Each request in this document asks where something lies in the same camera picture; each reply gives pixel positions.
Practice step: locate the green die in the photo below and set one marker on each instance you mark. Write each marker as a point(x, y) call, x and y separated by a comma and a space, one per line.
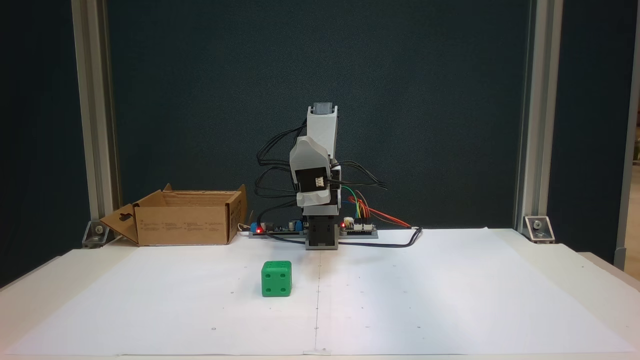
point(276, 281)

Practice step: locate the brown cardboard box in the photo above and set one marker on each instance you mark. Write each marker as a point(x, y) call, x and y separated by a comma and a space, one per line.
point(180, 227)

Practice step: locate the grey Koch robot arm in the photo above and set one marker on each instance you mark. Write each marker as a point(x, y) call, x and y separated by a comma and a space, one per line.
point(322, 125)

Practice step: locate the metal corner bracket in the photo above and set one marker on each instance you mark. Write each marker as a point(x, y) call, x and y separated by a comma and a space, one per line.
point(97, 234)
point(539, 229)

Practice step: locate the wide grey ribbed fixed gripper finger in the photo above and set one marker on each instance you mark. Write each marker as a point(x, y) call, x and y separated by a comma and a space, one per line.
point(310, 155)

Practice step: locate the aluminium frame post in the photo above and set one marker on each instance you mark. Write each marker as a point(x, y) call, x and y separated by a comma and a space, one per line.
point(539, 110)
point(95, 110)

